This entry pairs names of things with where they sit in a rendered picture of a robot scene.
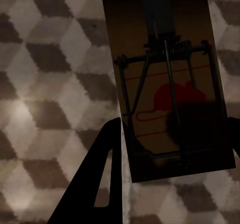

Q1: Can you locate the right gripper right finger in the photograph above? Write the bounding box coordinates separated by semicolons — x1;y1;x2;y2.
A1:
228;117;240;157

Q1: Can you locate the mousetrap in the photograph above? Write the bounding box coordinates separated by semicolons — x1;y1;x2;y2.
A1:
102;0;236;183

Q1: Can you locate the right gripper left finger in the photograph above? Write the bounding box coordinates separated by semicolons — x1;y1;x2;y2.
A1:
47;117;123;224

